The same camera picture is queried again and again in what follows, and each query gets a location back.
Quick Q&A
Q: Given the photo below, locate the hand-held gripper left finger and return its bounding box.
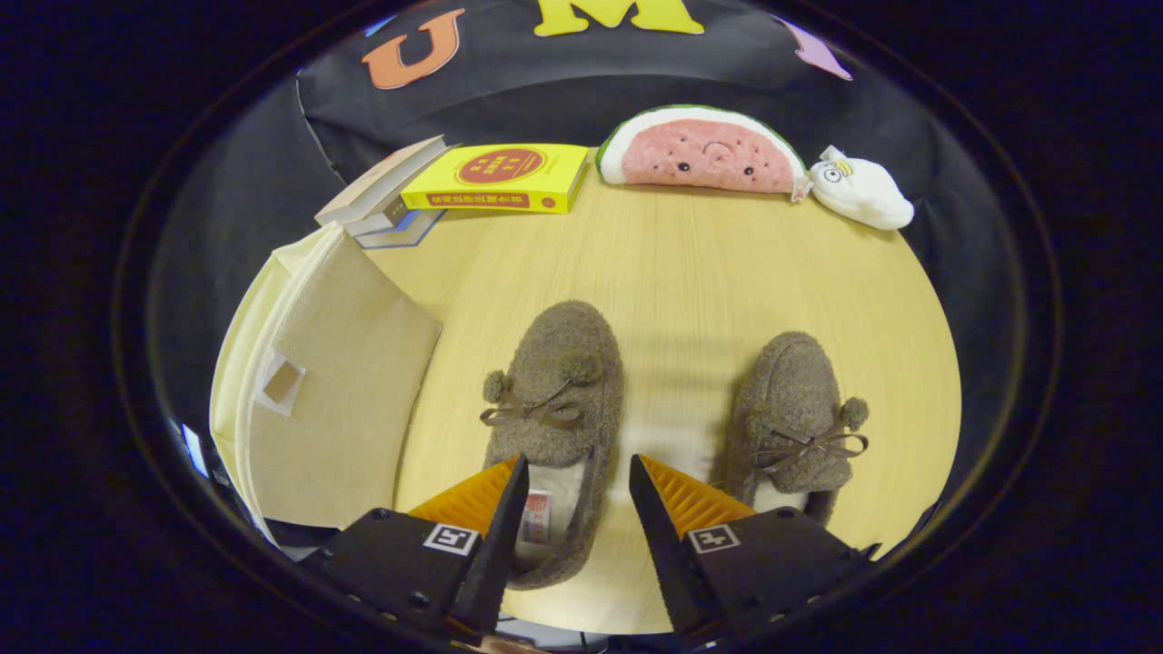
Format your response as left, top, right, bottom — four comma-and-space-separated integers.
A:
298, 453, 531, 648

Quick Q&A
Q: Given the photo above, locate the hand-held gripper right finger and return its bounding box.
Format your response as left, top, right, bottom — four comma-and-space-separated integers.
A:
628, 453, 882, 648

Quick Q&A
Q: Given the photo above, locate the brown fuzzy shoe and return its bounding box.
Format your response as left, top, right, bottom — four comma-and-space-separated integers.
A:
479, 300, 626, 591
722, 330, 870, 528

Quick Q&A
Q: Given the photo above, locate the beige fabric storage box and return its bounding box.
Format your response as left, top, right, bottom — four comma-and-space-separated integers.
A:
209, 221, 443, 546

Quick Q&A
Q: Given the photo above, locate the laptop screen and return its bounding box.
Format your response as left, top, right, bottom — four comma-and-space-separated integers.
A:
180, 422, 212, 481

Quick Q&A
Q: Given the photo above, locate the blue book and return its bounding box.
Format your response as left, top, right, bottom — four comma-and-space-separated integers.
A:
354, 207, 446, 250

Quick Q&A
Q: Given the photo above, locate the grey book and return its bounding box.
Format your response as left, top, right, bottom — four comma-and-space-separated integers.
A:
343, 198, 421, 239

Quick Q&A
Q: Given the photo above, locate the yellow book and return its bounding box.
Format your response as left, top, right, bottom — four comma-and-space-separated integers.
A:
400, 143, 590, 215

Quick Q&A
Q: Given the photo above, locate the beige cover book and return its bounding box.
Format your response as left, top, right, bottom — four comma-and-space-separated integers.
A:
314, 135, 451, 228

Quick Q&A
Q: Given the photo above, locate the watermelon slice plush toy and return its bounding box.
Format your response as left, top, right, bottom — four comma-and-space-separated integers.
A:
595, 104, 810, 196

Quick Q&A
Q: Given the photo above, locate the white plush toy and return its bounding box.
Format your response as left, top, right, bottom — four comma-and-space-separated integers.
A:
807, 145, 916, 231

